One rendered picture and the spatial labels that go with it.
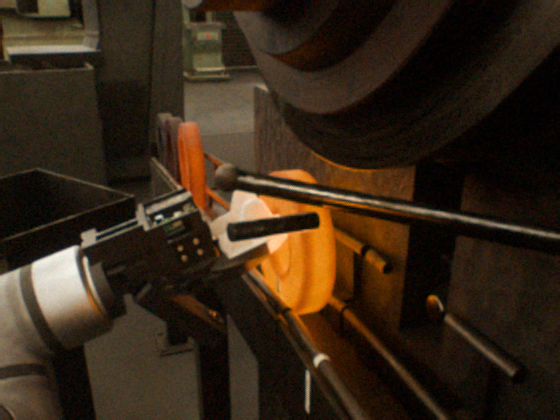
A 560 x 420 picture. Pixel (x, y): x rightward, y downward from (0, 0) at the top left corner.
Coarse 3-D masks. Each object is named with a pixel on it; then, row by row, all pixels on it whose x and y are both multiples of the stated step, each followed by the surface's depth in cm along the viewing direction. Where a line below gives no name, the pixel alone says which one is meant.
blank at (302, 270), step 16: (288, 176) 52; (304, 176) 52; (272, 208) 55; (288, 208) 51; (304, 208) 49; (320, 208) 49; (320, 224) 48; (288, 240) 59; (304, 240) 48; (320, 240) 48; (272, 256) 58; (288, 256) 58; (304, 256) 48; (320, 256) 48; (272, 272) 57; (288, 272) 52; (304, 272) 48; (320, 272) 49; (288, 288) 53; (304, 288) 49; (320, 288) 50; (304, 304) 51; (320, 304) 52
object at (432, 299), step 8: (440, 288) 44; (448, 288) 44; (432, 296) 44; (440, 296) 43; (432, 304) 44; (440, 304) 43; (432, 312) 44; (440, 312) 43; (432, 320) 44; (440, 320) 43
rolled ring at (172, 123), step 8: (168, 120) 120; (176, 120) 119; (168, 128) 121; (176, 128) 117; (168, 136) 126; (176, 136) 116; (168, 144) 128; (176, 144) 115; (168, 152) 129; (176, 152) 115; (168, 160) 129; (176, 160) 115; (168, 168) 130; (176, 168) 116; (176, 176) 118
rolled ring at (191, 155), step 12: (180, 132) 106; (192, 132) 101; (180, 144) 110; (192, 144) 99; (180, 156) 113; (192, 156) 99; (180, 168) 114; (192, 168) 99; (204, 168) 99; (192, 180) 99; (204, 180) 100; (192, 192) 100; (204, 192) 101; (204, 204) 104
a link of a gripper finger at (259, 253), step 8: (256, 248) 51; (264, 248) 51; (224, 256) 51; (240, 256) 50; (248, 256) 50; (256, 256) 51; (264, 256) 51; (216, 264) 50; (224, 264) 49; (232, 264) 49; (240, 264) 50; (248, 264) 50; (256, 264) 50; (216, 272) 49; (224, 272) 49; (232, 272) 49; (240, 272) 50; (200, 280) 50; (208, 280) 49; (216, 280) 49; (224, 280) 49; (208, 288) 49
